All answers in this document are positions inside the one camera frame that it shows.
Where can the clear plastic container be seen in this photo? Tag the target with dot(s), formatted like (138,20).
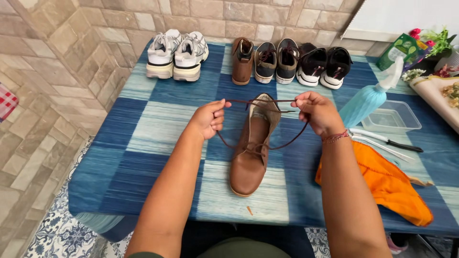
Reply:
(392,118)

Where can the white toothbrush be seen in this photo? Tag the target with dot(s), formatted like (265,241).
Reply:
(383,147)

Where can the person's left hand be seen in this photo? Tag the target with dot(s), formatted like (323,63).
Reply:
(200,120)

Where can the person's dark trousers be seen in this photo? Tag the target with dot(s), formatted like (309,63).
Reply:
(251,231)

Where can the person's green shirt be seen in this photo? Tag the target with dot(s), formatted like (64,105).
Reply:
(244,249)

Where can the pink shoe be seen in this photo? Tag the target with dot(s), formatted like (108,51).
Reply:
(396,245)

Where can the white running sneaker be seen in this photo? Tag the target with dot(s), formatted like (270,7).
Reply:
(190,57)
(161,53)

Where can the grey canvas sneaker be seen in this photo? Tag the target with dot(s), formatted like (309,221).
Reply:
(265,64)
(287,61)

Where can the blue checked tablecloth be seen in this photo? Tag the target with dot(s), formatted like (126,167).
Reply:
(143,154)

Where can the orange cloth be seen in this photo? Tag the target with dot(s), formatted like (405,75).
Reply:
(391,186)

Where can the person's right hand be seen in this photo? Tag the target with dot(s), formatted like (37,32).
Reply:
(319,111)

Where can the paper wrapped flower bouquet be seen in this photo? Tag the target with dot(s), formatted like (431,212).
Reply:
(434,93)

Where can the potted pink flowers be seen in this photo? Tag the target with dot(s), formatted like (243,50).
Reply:
(439,41)

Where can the small wood chip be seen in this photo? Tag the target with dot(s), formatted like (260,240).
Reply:
(249,210)

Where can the white cup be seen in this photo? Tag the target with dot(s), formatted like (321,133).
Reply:
(448,59)

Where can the black sneaker with white sole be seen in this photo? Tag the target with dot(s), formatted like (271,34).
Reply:
(337,66)
(311,64)

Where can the brown leather boot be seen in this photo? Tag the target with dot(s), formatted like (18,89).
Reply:
(242,66)
(251,168)

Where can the dark brown shoelace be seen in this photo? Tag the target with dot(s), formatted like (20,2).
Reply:
(258,101)

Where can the light blue spray bottle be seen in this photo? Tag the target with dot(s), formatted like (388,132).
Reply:
(362,104)

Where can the green packet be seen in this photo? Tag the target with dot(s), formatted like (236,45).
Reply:
(400,50)

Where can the red checked cloth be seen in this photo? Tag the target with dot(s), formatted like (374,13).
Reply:
(6,102)

